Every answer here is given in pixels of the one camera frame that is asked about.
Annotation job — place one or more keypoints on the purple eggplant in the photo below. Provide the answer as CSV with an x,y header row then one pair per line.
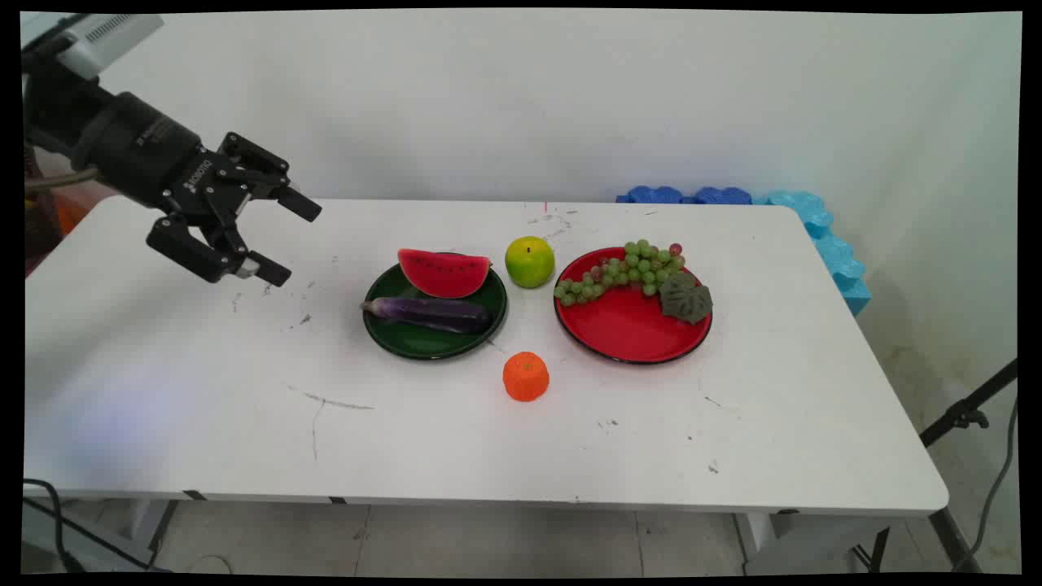
x,y
431,313

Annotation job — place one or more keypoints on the orange tangerine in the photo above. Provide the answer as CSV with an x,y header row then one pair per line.
x,y
526,377

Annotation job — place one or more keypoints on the red plate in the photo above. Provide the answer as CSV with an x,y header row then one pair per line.
x,y
623,325

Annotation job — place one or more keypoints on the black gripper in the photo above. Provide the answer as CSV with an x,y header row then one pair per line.
x,y
155,159

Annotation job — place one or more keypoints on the dark blue foam mat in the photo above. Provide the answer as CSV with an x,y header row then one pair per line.
x,y
684,195

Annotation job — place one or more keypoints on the black table leg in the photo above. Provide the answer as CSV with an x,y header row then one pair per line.
x,y
948,537

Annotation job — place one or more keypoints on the black tripod stand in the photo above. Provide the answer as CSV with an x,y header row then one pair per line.
x,y
965,417

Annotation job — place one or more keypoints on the green grape leaf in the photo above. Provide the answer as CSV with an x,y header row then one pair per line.
x,y
685,299

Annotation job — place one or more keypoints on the light blue foam mat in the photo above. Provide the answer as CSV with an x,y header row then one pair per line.
x,y
838,260

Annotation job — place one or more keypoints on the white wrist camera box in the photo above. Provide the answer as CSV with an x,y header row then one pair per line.
x,y
106,41

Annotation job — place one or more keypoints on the red watermelon slice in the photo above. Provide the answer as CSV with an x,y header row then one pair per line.
x,y
444,275

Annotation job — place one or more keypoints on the green grape bunch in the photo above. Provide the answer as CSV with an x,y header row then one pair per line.
x,y
631,268

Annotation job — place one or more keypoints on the dark green plate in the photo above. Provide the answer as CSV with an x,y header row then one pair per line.
x,y
423,340

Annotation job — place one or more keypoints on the yellow green apple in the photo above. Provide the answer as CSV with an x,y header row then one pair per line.
x,y
529,262

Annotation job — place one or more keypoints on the Kinova robot arm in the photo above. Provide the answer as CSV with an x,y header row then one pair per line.
x,y
49,106

